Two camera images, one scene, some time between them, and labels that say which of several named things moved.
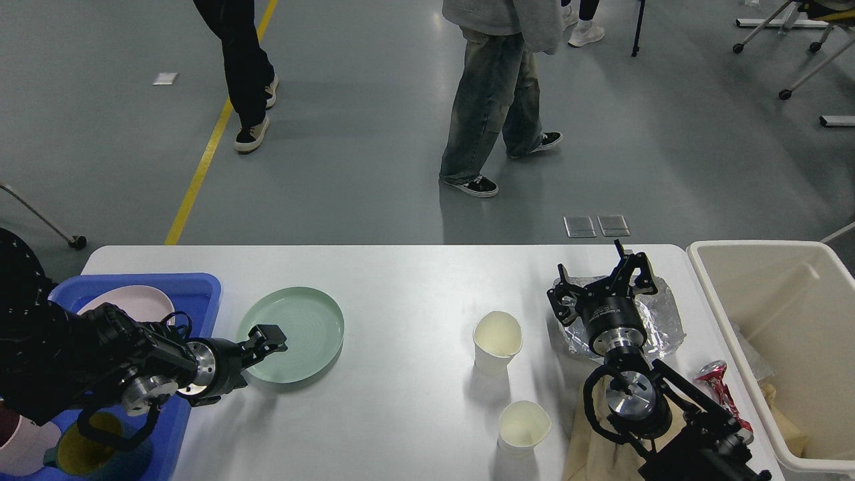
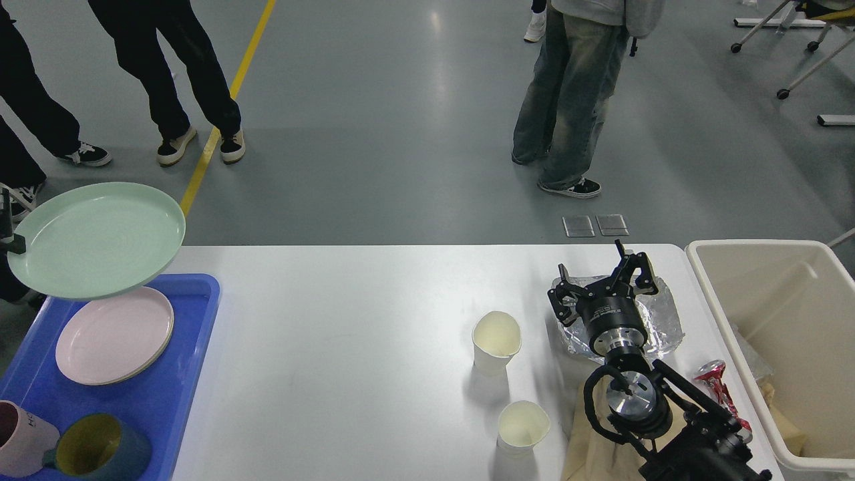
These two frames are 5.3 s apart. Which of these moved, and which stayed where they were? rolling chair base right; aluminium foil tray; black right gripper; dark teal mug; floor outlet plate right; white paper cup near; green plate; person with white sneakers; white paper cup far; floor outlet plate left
Moved: green plate; person with white sneakers
Stayed: floor outlet plate right; rolling chair base right; white paper cup far; floor outlet plate left; black right gripper; dark teal mug; white paper cup near; aluminium foil tray
